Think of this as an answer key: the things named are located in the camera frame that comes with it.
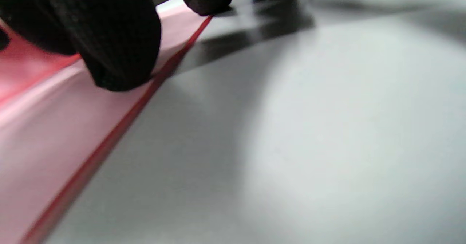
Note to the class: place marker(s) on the person's right hand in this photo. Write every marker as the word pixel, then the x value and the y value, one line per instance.
pixel 109 36

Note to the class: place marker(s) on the pink paper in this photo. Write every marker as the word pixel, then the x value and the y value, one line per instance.
pixel 54 134

